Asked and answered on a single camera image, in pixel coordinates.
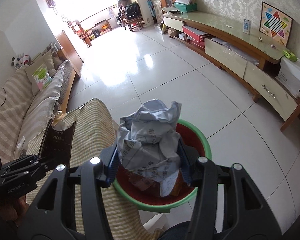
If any black torn snack packet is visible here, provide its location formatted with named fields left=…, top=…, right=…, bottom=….
left=39, top=113, right=77, bottom=171

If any grey paper ball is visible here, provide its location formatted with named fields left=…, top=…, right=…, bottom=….
left=117, top=99, right=182, bottom=197

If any person left hand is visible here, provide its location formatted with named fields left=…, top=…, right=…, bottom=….
left=0, top=195, right=29, bottom=228

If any black remote control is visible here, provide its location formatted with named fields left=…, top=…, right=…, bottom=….
left=19, top=149, right=27, bottom=158

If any striped beige sofa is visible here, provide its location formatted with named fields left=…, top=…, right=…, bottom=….
left=0, top=60, right=74, bottom=164

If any red bin with green rim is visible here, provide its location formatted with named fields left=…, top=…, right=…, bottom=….
left=113, top=119, right=212, bottom=213

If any green white package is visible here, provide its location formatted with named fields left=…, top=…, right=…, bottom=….
left=32, top=63, right=52, bottom=91

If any cow plush toy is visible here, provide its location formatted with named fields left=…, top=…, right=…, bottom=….
left=11, top=55, right=31, bottom=69

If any beige sofa pillow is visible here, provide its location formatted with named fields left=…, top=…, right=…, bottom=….
left=25, top=51, right=56, bottom=96

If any white cardboard box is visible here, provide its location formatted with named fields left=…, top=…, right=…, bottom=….
left=276, top=57, right=300, bottom=98

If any wooden TV cabinet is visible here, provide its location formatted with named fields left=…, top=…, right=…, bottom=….
left=164, top=11, right=300, bottom=131

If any green small box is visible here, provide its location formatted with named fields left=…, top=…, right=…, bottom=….
left=283, top=50, right=298, bottom=62

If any red flat box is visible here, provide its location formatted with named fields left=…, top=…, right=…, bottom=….
left=183, top=25, right=208, bottom=42

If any small blue white card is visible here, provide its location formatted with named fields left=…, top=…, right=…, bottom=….
left=243, top=19, right=251, bottom=35

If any chinese checkers board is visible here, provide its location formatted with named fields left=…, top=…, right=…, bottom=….
left=259, top=2, right=294, bottom=47

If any wooden chair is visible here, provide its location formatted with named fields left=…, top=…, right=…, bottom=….
left=120, top=7, right=143, bottom=32

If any black backpack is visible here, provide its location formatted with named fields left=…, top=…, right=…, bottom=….
left=126, top=2, right=141, bottom=20

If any green box with papers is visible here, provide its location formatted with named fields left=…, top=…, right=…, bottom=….
left=174, top=0, right=197, bottom=12

